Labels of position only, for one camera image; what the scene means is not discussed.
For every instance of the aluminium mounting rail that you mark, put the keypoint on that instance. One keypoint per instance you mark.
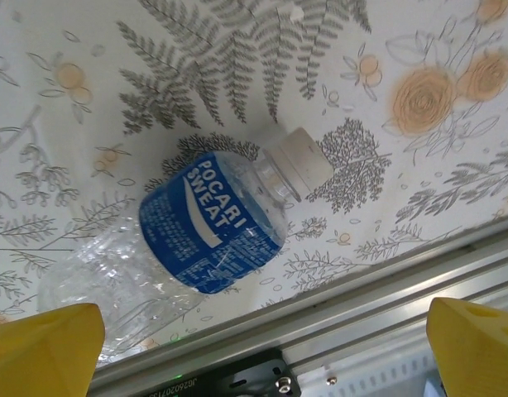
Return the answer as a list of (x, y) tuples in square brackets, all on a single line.
[(361, 306)]

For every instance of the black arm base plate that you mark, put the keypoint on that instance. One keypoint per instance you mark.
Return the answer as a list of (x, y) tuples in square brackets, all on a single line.
[(237, 380)]

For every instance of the Pocari Sweat bottle white cap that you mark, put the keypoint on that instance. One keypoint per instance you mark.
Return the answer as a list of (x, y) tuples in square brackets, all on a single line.
[(204, 223)]

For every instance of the floral patterned table cover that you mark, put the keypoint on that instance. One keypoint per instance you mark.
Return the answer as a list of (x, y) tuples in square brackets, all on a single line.
[(113, 124)]

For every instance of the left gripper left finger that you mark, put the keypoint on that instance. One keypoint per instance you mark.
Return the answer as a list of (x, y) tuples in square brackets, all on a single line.
[(39, 355)]

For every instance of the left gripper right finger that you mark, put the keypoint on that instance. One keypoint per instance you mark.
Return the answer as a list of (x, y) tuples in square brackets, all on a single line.
[(477, 355)]

